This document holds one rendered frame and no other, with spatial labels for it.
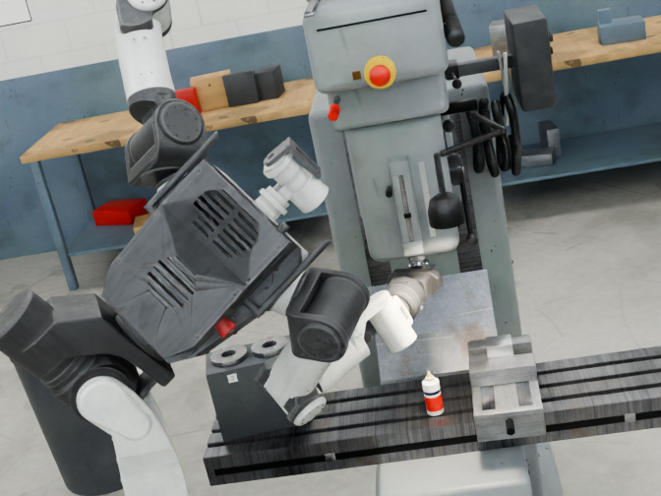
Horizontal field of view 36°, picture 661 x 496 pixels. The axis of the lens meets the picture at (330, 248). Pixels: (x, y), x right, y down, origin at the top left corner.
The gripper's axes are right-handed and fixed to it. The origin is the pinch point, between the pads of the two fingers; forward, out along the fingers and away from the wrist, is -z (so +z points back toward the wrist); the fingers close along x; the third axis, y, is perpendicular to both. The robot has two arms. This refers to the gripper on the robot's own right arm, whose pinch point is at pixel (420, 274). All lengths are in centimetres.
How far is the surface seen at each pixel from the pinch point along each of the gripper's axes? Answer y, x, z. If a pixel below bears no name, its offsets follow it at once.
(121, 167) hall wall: 72, 322, -335
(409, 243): -12.8, -3.6, 12.6
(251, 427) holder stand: 31, 42, 19
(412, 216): -18.7, -5.0, 11.9
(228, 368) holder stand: 15, 44, 19
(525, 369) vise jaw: 23.3, -21.9, 1.8
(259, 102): 34, 203, -320
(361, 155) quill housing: -32.3, 4.4, 11.2
